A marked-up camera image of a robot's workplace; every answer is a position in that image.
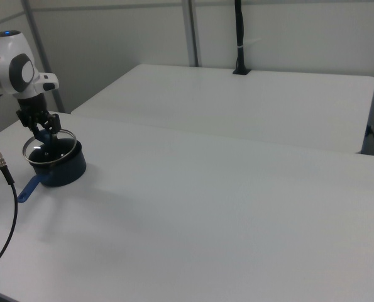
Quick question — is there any dark saucepan with blue handle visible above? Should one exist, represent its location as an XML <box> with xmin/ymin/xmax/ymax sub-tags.
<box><xmin>16</xmin><ymin>140</ymin><xmax>87</xmax><ymax>204</ymax></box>

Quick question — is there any black cable with metal connector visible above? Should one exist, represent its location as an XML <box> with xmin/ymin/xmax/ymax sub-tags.
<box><xmin>0</xmin><ymin>131</ymin><xmax>19</xmax><ymax>275</ymax></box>

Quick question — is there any glass lid with blue knob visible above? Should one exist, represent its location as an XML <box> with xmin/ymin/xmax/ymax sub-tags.
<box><xmin>22</xmin><ymin>127</ymin><xmax>79</xmax><ymax>166</ymax></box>

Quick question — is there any black pole with cables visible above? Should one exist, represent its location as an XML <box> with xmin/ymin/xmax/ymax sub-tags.
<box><xmin>232</xmin><ymin>0</ymin><xmax>252</xmax><ymax>76</ymax></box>

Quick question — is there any white zip tie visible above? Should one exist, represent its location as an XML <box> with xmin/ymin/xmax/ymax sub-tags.
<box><xmin>238</xmin><ymin>38</ymin><xmax>261</xmax><ymax>50</ymax></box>

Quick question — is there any grey aluminium frame post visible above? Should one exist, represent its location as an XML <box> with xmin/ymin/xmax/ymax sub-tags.
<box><xmin>181</xmin><ymin>0</ymin><xmax>203</xmax><ymax>67</ymax></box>
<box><xmin>20</xmin><ymin>0</ymin><xmax>65</xmax><ymax>113</ymax></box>

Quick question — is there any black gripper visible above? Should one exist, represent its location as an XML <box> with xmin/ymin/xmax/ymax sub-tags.
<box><xmin>16</xmin><ymin>94</ymin><xmax>62</xmax><ymax>135</ymax></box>

